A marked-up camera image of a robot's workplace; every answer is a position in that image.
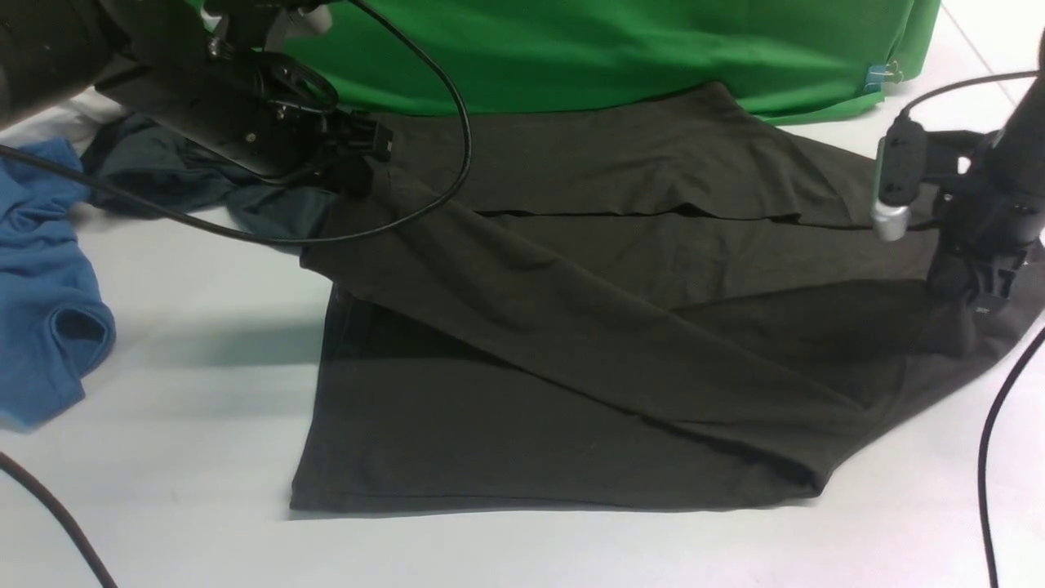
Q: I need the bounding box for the green backdrop cloth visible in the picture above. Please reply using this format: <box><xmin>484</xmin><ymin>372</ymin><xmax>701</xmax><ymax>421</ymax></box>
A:
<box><xmin>184</xmin><ymin>0</ymin><xmax>941</xmax><ymax>127</ymax></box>

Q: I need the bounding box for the white crumpled shirt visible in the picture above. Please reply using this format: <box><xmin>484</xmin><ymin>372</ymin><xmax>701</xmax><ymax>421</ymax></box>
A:
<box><xmin>1</xmin><ymin>89</ymin><xmax>127</xmax><ymax>152</ymax></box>

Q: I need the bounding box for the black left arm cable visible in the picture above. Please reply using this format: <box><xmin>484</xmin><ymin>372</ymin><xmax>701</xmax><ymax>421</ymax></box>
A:
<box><xmin>0</xmin><ymin>0</ymin><xmax>474</xmax><ymax>246</ymax></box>

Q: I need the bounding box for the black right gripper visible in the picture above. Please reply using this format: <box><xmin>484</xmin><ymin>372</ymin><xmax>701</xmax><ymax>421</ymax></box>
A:
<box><xmin>927</xmin><ymin>123</ymin><xmax>1044</xmax><ymax>315</ymax></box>

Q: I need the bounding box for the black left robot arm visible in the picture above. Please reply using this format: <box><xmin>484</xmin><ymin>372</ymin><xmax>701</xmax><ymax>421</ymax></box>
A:
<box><xmin>1</xmin><ymin>1</ymin><xmax>393</xmax><ymax>184</ymax></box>

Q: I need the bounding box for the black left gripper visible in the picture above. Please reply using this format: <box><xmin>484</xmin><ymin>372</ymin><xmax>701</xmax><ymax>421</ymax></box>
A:
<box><xmin>96</xmin><ymin>50</ymin><xmax>394</xmax><ymax>198</ymax></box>

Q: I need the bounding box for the dark gray long-sleeve shirt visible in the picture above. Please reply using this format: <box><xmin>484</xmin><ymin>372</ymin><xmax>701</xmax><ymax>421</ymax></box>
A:
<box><xmin>291</xmin><ymin>83</ymin><xmax>1043</xmax><ymax>516</ymax></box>

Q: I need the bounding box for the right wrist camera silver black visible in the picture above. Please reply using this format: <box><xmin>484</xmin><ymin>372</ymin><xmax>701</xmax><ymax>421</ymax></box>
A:
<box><xmin>870</xmin><ymin>114</ymin><xmax>928</xmax><ymax>242</ymax></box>

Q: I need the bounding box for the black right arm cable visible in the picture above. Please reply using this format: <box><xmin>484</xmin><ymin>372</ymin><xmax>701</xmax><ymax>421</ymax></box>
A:
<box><xmin>898</xmin><ymin>69</ymin><xmax>1045</xmax><ymax>588</ymax></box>

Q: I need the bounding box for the dark teal crumpled shirt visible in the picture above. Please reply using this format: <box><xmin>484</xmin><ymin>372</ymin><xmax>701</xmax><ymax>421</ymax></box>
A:
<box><xmin>82</xmin><ymin>115</ymin><xmax>336</xmax><ymax>239</ymax></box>

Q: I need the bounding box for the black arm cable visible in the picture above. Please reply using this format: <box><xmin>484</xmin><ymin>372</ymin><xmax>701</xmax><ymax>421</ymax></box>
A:
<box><xmin>898</xmin><ymin>69</ymin><xmax>1045</xmax><ymax>588</ymax></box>
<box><xmin>0</xmin><ymin>0</ymin><xmax>474</xmax><ymax>246</ymax></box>

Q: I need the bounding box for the blue shirt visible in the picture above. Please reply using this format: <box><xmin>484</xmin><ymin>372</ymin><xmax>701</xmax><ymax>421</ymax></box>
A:
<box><xmin>1</xmin><ymin>158</ymin><xmax>116</xmax><ymax>430</ymax></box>

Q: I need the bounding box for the blue binder clip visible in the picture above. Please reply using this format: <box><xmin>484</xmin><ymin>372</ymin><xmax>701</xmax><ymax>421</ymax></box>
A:
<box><xmin>863</xmin><ymin>60</ymin><xmax>904</xmax><ymax>93</ymax></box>

